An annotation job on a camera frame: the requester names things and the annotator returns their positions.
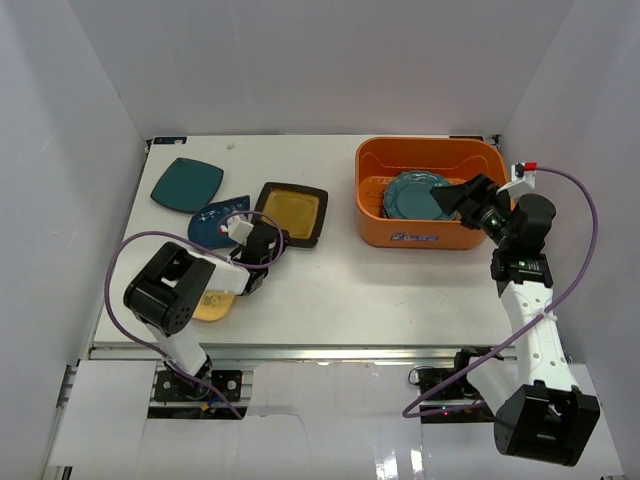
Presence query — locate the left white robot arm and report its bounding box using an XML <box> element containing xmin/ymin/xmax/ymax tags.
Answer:
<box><xmin>123</xmin><ymin>221</ymin><xmax>289</xmax><ymax>399</ymax></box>

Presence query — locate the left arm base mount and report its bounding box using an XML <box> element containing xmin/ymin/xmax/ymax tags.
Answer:
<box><xmin>148</xmin><ymin>370</ymin><xmax>247</xmax><ymax>420</ymax></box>

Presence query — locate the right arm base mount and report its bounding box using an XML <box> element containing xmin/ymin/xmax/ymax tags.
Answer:
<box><xmin>408</xmin><ymin>367</ymin><xmax>481</xmax><ymax>409</ymax></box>

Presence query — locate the dark blue shell plate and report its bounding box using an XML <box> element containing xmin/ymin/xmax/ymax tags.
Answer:
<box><xmin>187</xmin><ymin>195</ymin><xmax>250</xmax><ymax>250</ymax></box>

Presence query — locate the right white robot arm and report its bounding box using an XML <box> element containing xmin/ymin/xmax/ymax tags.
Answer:
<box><xmin>431</xmin><ymin>172</ymin><xmax>600</xmax><ymax>467</ymax></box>

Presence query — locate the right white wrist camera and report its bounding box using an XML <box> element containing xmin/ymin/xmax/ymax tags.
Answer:
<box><xmin>497</xmin><ymin>162</ymin><xmax>538</xmax><ymax>200</ymax></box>

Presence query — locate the orange plastic bin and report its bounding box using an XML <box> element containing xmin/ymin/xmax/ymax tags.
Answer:
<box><xmin>355</xmin><ymin>136</ymin><xmax>508</xmax><ymax>250</ymax></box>

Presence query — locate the teal scalloped round plate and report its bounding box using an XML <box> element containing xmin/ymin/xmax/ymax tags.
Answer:
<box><xmin>383</xmin><ymin>170</ymin><xmax>455</xmax><ymax>221</ymax></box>

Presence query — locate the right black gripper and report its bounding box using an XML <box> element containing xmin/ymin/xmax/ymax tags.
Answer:
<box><xmin>429</xmin><ymin>174</ymin><xmax>514</xmax><ymax>249</ymax></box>

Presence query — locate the teal square plate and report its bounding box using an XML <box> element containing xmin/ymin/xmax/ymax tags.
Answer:
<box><xmin>150</xmin><ymin>157</ymin><xmax>224</xmax><ymax>213</ymax></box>

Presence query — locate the black and amber square plate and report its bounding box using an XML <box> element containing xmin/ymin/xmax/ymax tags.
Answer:
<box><xmin>252</xmin><ymin>182</ymin><xmax>329</xmax><ymax>249</ymax></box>

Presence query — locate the blue table label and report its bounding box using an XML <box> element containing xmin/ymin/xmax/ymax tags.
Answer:
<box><xmin>152</xmin><ymin>136</ymin><xmax>187</xmax><ymax>145</ymax></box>

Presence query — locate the yellow rounded plate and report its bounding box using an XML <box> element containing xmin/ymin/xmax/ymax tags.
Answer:
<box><xmin>193</xmin><ymin>290</ymin><xmax>236</xmax><ymax>322</ymax></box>

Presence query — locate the aluminium table front rail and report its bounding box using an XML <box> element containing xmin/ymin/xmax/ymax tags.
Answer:
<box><xmin>87</xmin><ymin>344</ymin><xmax>571</xmax><ymax>362</ymax></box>

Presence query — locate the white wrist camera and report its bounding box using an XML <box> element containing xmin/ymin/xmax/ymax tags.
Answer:
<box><xmin>497</xmin><ymin>162</ymin><xmax>538</xmax><ymax>200</ymax></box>
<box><xmin>219</xmin><ymin>215</ymin><xmax>254</xmax><ymax>244</ymax></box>

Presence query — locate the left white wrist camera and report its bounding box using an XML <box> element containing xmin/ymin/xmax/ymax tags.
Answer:
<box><xmin>219</xmin><ymin>215</ymin><xmax>254</xmax><ymax>244</ymax></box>

